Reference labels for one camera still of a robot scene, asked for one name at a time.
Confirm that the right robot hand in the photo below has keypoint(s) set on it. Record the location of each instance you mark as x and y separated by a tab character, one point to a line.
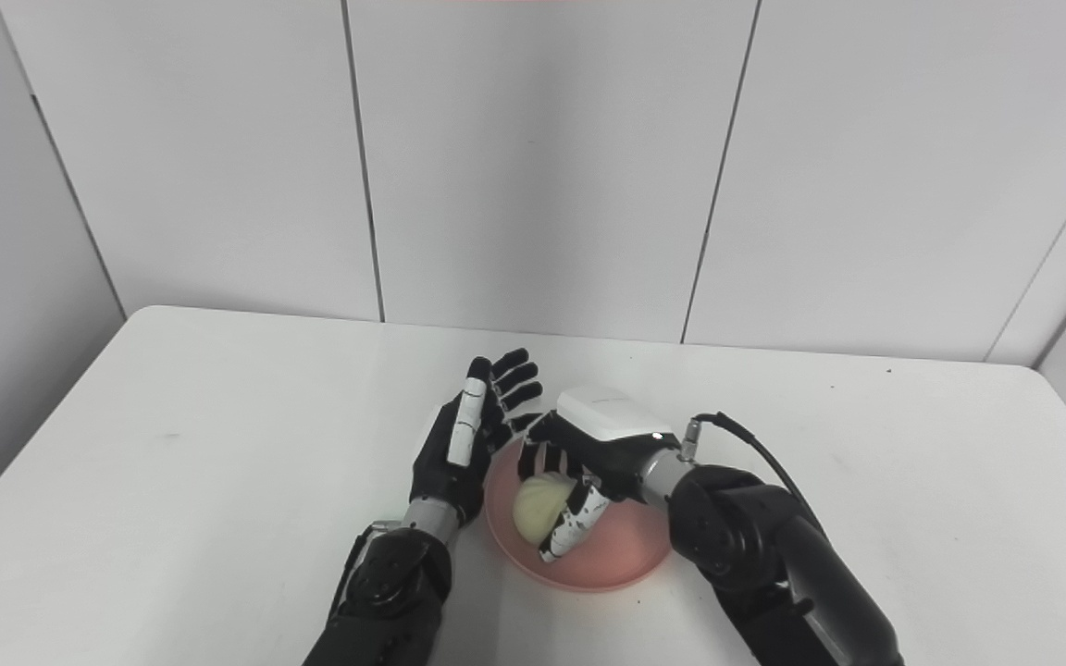
602	444

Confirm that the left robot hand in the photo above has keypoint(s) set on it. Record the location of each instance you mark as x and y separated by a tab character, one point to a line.
459	462

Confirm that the white steamed bun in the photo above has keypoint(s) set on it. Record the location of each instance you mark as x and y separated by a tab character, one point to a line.
540	507

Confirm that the pink round plate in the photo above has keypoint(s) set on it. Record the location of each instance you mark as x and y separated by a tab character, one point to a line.
588	550

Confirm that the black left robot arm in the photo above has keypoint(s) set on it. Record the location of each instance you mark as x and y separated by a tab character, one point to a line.
385	592

